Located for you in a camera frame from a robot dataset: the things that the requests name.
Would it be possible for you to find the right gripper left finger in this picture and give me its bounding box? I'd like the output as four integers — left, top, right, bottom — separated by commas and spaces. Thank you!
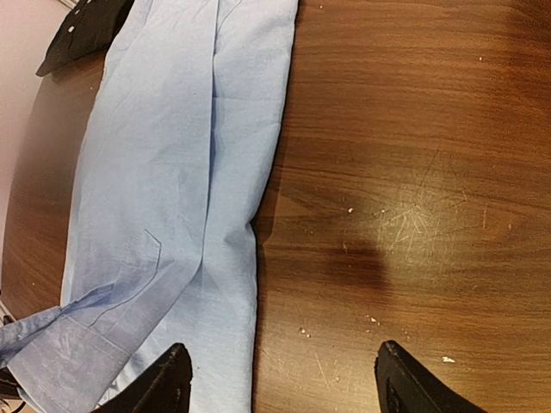
101, 343, 193, 413

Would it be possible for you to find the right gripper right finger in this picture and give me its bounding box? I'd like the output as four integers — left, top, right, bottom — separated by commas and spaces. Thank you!
375, 340, 484, 413

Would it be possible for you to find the light blue long sleeve shirt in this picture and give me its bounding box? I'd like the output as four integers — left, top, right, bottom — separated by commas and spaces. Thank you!
1, 1, 298, 412

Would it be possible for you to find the folded black shirt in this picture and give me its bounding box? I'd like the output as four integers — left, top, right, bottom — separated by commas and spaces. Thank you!
35, 0, 134, 77

